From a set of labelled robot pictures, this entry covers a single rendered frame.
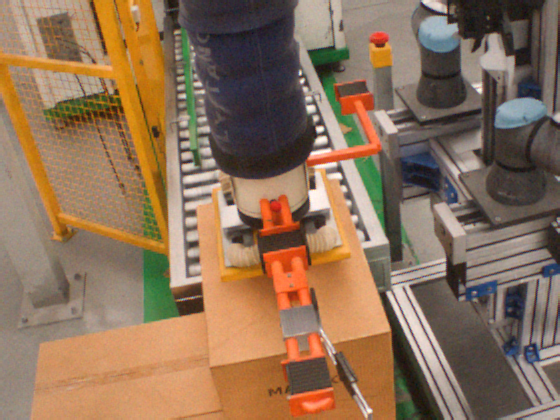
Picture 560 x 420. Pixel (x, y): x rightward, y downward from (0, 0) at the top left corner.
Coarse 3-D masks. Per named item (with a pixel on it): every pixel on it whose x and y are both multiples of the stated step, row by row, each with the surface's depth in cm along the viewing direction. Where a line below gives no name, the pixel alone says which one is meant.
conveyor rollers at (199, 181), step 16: (176, 32) 409; (176, 48) 389; (192, 48) 388; (192, 64) 374; (208, 128) 317; (320, 128) 304; (208, 144) 310; (320, 144) 297; (192, 160) 302; (208, 160) 296; (192, 176) 288; (208, 176) 288; (336, 176) 276; (192, 192) 281; (208, 192) 281; (192, 208) 273; (352, 208) 262; (192, 224) 266; (192, 240) 259; (192, 256) 252; (192, 272) 244
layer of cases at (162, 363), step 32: (192, 320) 226; (64, 352) 222; (96, 352) 220; (128, 352) 218; (160, 352) 217; (192, 352) 215; (64, 384) 211; (96, 384) 210; (128, 384) 208; (160, 384) 207; (192, 384) 206; (32, 416) 202; (64, 416) 201; (96, 416) 200; (128, 416) 199; (160, 416) 198; (192, 416) 197; (224, 416) 195
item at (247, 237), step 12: (216, 192) 185; (216, 204) 181; (228, 204) 178; (216, 216) 178; (216, 228) 174; (252, 228) 172; (216, 240) 171; (228, 240) 169; (240, 240) 166; (252, 240) 168; (228, 264) 162; (252, 264) 162; (228, 276) 161; (240, 276) 161; (252, 276) 161
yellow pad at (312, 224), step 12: (312, 180) 179; (324, 180) 183; (312, 216) 172; (324, 216) 167; (336, 216) 172; (312, 228) 168; (336, 228) 167; (336, 240) 164; (324, 252) 162; (336, 252) 162; (348, 252) 161; (312, 264) 162
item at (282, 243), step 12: (264, 228) 149; (276, 228) 149; (288, 228) 149; (300, 228) 149; (264, 240) 148; (276, 240) 147; (288, 240) 147; (300, 240) 146; (264, 252) 145; (276, 252) 143; (288, 252) 143; (300, 252) 143; (264, 264) 146; (288, 264) 145
